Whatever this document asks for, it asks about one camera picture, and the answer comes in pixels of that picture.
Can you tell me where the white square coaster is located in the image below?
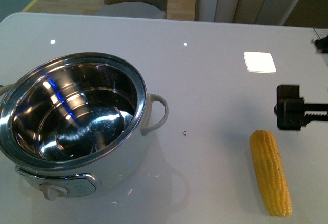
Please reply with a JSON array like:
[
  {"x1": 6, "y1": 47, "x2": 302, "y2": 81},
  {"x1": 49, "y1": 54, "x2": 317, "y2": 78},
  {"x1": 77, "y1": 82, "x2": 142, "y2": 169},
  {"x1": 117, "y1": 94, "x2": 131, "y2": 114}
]
[{"x1": 244, "y1": 52, "x2": 276, "y2": 74}]

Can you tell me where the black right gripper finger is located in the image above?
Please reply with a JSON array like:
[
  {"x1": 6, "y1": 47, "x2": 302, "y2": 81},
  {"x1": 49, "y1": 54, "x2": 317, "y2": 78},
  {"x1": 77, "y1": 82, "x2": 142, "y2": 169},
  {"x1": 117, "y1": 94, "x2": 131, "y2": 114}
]
[
  {"x1": 311, "y1": 36, "x2": 328, "y2": 53},
  {"x1": 274, "y1": 85, "x2": 327, "y2": 131}
]

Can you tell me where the white electric cooking pot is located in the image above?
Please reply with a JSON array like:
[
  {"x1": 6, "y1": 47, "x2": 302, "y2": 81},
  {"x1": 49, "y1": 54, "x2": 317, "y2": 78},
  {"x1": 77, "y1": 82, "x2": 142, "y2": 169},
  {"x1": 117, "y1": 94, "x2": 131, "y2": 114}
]
[{"x1": 1, "y1": 52, "x2": 169, "y2": 200}]

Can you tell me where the table label sticker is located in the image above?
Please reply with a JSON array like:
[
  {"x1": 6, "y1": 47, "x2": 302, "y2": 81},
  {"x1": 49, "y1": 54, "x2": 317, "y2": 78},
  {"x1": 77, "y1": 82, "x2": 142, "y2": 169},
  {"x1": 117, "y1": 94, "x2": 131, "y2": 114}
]
[{"x1": 313, "y1": 28, "x2": 328, "y2": 39}]

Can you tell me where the yellow corn cob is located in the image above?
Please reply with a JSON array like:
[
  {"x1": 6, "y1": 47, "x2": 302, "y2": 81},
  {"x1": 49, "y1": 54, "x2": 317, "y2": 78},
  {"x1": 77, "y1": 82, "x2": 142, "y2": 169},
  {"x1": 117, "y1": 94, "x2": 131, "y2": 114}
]
[{"x1": 250, "y1": 130, "x2": 292, "y2": 217}]

